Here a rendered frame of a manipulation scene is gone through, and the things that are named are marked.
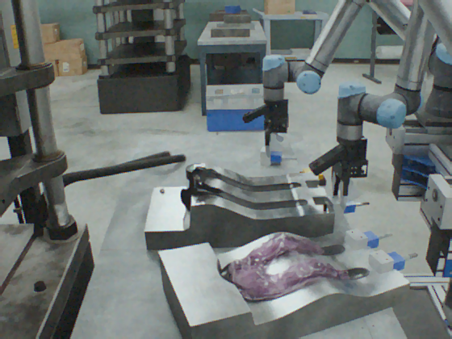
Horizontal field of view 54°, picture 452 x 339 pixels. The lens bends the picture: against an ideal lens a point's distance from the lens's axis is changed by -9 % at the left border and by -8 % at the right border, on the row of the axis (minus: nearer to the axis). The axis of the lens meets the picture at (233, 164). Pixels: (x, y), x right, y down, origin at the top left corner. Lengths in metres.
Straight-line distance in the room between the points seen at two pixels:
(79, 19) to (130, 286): 7.13
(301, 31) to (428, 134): 6.22
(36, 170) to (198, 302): 0.58
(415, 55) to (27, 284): 1.16
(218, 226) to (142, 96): 4.10
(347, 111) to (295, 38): 6.50
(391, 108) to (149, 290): 0.74
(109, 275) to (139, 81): 4.14
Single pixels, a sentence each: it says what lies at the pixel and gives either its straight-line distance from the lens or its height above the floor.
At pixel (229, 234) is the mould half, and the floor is 0.84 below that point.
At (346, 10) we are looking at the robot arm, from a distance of 1.51.
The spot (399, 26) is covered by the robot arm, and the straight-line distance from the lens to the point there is 1.70.
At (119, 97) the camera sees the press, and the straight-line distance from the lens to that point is 5.32.
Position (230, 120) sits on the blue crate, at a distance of 4.52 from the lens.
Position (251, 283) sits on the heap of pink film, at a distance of 0.99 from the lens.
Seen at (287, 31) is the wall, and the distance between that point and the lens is 7.73.
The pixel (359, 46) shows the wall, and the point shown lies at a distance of 7.97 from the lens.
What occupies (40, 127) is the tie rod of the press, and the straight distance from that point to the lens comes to 1.29.
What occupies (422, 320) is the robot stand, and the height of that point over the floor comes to 0.21.
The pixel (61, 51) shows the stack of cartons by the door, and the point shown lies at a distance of 7.85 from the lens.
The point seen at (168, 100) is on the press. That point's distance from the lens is 5.22.
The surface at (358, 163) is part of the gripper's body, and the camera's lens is 1.35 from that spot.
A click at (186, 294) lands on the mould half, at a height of 0.91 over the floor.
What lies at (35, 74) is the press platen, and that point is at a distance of 1.23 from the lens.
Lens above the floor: 1.49
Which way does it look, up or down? 23 degrees down
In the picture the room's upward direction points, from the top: 1 degrees counter-clockwise
